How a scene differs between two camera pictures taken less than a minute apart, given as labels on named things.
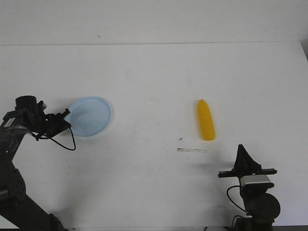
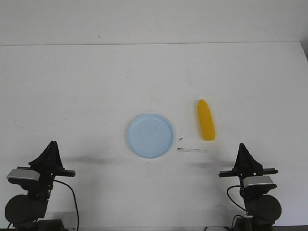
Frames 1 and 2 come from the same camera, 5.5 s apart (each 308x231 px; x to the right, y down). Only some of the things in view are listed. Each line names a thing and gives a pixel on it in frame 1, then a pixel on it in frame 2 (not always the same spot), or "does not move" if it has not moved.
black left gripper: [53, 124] → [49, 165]
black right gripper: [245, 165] does not move
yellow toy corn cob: [206, 121] does not move
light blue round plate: [89, 116] → [150, 136]
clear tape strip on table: [192, 150] does not move
